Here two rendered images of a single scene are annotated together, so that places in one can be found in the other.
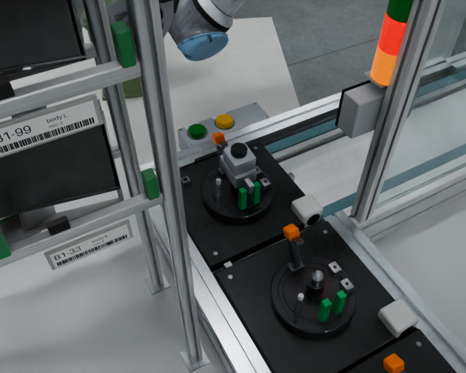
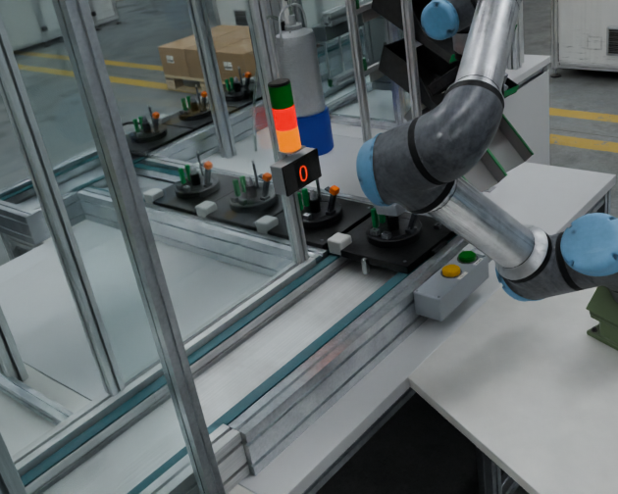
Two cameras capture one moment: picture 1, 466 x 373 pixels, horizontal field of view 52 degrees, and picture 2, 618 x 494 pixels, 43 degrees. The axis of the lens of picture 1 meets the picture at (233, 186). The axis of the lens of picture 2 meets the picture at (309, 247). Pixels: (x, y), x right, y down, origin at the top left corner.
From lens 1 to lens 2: 2.32 m
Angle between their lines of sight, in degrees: 103
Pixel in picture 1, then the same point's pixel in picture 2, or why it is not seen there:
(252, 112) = (434, 289)
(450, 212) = not seen: hidden behind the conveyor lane
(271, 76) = (480, 409)
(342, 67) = not seen: outside the picture
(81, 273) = not seen: hidden behind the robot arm
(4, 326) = (495, 197)
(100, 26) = (407, 35)
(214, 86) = (538, 368)
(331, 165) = (340, 304)
